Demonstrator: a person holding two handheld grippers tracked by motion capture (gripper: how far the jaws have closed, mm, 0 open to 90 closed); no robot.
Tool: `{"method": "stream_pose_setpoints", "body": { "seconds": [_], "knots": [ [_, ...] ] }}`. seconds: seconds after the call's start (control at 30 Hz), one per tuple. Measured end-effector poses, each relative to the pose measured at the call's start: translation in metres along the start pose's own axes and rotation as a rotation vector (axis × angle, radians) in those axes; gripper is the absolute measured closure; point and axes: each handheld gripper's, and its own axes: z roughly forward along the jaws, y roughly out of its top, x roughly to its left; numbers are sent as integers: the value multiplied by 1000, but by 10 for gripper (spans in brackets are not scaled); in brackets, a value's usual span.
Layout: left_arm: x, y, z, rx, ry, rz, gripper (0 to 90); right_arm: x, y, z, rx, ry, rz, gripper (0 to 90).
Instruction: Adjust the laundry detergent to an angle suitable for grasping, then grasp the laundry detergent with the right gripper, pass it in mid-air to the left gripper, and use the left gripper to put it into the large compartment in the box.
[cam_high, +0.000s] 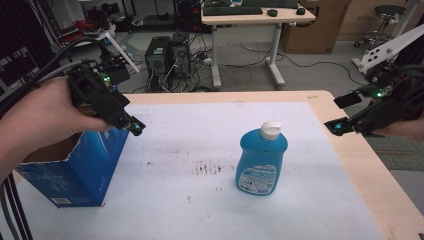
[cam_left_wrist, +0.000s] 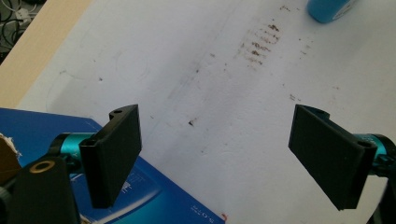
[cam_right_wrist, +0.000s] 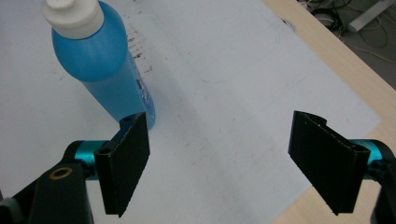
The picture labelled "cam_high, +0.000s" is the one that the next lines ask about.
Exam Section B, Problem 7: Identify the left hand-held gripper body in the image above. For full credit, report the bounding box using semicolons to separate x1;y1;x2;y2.
66;31;141;131

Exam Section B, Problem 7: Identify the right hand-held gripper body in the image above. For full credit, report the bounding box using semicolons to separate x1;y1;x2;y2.
352;24;424;136

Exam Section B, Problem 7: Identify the person's right hand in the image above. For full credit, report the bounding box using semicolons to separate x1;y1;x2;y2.
373;116;424;141

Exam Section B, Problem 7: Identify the person's left hand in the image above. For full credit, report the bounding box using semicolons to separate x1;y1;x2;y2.
0;76;113;183

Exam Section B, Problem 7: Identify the green floor mat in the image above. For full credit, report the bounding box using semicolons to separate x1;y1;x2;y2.
363;134;424;172

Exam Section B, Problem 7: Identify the blue cardboard box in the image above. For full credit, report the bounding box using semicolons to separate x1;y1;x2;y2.
14;128;130;209

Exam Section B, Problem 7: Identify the black computer tower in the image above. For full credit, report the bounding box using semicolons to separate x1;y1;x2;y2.
145;35;173;93

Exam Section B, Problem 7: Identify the brown cardboard box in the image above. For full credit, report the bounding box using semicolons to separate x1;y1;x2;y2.
281;0;353;54

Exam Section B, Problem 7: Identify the grey computer tower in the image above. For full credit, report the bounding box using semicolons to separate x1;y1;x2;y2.
170;33;192;81

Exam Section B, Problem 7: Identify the blue bottle with white cap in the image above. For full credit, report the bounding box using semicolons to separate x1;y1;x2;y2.
234;120;289;197

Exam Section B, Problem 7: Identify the black stool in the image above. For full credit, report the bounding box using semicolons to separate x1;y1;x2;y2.
353;4;408;49

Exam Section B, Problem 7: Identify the white foam mat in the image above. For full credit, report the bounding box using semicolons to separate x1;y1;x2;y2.
0;101;384;240

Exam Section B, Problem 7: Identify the white desk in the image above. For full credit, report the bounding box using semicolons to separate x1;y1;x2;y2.
200;6;317;90

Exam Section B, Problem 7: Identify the black keyboard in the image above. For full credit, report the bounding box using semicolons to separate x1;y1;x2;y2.
241;0;299;9
203;6;264;17

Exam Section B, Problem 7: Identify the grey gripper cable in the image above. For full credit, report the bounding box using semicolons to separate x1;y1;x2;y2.
33;59;96;86

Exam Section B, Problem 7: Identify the black floor cable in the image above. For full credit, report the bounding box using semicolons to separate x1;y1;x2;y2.
239;43;366;87

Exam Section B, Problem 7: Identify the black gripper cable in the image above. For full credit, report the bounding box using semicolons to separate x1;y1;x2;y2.
0;36;113;118

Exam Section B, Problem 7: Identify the red cable bundle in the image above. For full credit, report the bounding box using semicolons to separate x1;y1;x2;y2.
71;19;98;33

